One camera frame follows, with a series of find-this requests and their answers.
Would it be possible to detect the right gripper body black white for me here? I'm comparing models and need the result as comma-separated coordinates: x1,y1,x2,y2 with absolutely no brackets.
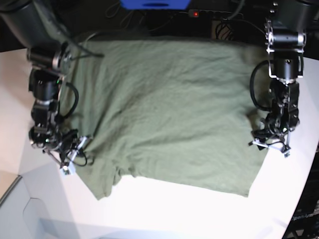
42,129,92,176

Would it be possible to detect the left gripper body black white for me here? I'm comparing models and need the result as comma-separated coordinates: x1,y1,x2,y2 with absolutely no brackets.
248,119,291,157

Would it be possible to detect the olive green t-shirt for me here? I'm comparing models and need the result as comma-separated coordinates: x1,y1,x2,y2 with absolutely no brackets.
65,39,266,199

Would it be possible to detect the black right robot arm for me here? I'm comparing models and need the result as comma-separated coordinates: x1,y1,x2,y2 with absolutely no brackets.
0,0,103,175

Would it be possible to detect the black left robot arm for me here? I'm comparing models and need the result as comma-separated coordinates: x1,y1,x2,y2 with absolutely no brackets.
249,0,319,157

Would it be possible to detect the black power strip red light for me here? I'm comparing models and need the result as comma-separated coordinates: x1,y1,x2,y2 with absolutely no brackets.
185,9,243,20

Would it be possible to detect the blue box at table back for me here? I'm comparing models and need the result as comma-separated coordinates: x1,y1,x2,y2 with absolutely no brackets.
120,0,190,10

